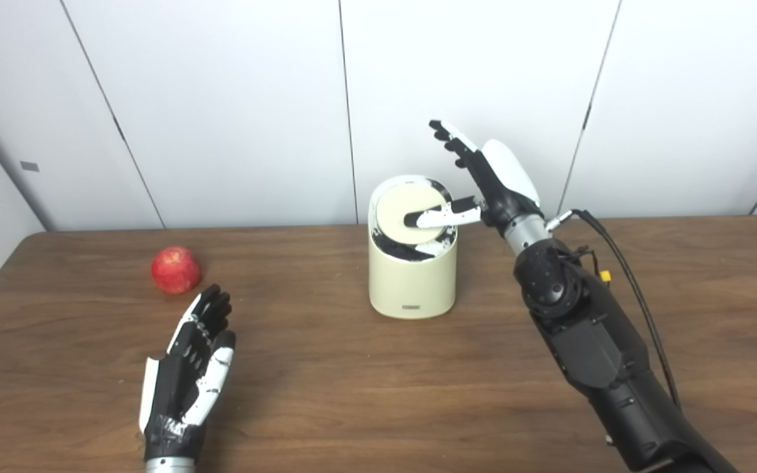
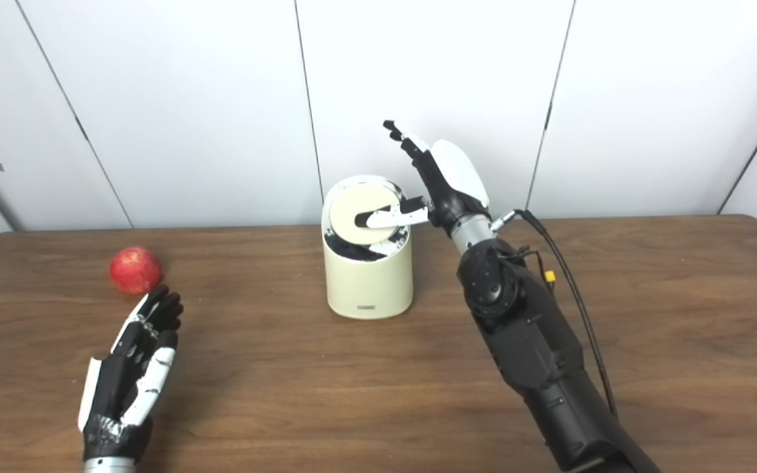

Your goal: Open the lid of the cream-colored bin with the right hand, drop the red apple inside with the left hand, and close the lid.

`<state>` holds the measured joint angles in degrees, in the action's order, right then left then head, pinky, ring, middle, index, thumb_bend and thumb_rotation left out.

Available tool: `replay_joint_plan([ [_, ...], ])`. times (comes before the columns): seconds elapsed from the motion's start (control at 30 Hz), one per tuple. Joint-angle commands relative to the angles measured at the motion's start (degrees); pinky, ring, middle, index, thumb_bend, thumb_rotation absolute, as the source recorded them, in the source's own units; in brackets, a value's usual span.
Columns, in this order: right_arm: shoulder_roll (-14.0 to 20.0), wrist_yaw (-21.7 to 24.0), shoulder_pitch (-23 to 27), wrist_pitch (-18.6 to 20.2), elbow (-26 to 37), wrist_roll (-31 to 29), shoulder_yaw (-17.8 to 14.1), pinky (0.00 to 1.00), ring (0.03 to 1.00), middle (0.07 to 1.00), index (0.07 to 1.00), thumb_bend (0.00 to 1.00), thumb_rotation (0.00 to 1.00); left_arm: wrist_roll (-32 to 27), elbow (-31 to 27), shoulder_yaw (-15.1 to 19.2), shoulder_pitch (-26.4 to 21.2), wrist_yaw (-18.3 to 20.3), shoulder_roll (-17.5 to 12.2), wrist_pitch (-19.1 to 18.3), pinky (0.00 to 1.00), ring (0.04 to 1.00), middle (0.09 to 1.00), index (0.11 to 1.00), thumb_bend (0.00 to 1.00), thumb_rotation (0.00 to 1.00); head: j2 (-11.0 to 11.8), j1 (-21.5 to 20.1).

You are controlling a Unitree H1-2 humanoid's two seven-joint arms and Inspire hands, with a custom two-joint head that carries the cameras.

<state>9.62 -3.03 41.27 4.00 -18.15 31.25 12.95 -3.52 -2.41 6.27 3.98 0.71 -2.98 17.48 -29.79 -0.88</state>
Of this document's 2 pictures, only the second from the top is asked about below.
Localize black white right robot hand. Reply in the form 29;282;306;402
355;120;492;238

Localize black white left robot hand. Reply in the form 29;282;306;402
78;284;184;461

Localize cream round bin lid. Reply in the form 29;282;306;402
329;184;403;248

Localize red apple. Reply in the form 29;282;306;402
109;246;163;294

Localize black bin liner bag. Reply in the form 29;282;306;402
325;227;409;262

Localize cream-colored bin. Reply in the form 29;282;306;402
321;175;414;321

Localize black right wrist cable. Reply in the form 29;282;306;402
492;209;618;416

